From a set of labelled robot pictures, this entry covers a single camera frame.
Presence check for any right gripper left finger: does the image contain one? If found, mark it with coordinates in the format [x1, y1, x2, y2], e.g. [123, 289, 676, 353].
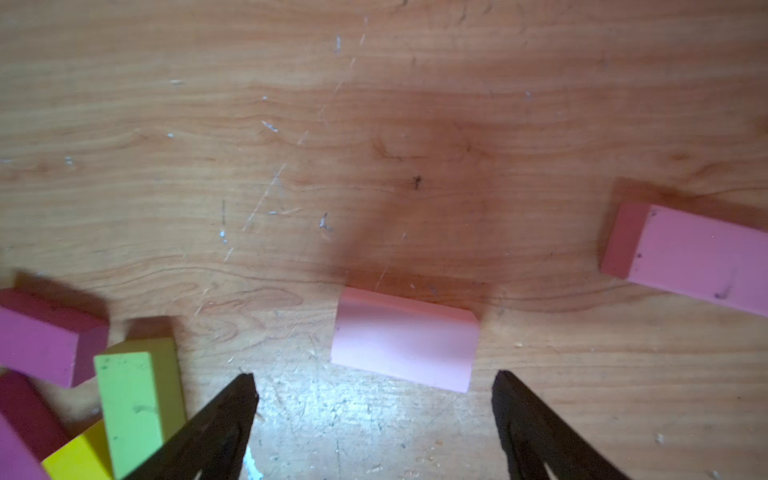
[128, 373, 259, 479]

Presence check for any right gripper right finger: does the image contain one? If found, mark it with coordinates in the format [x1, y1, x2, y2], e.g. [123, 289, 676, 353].
[491, 370, 627, 479]

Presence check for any dark magenta block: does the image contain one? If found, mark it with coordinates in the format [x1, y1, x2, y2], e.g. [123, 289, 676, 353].
[1, 371, 69, 462]

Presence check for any magenta block top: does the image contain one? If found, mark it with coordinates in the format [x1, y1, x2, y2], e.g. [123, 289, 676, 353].
[1, 289, 109, 388]

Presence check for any magenta block middle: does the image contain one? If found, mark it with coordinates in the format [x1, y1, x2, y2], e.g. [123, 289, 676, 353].
[1, 416, 49, 480]

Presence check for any green block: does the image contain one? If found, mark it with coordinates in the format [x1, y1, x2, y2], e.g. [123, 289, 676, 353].
[94, 337, 187, 479]

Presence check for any light pink block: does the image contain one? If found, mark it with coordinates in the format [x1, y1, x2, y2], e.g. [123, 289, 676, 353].
[330, 287, 480, 393]

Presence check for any yellow block centre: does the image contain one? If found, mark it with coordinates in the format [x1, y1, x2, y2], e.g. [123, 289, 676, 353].
[41, 420, 114, 480]

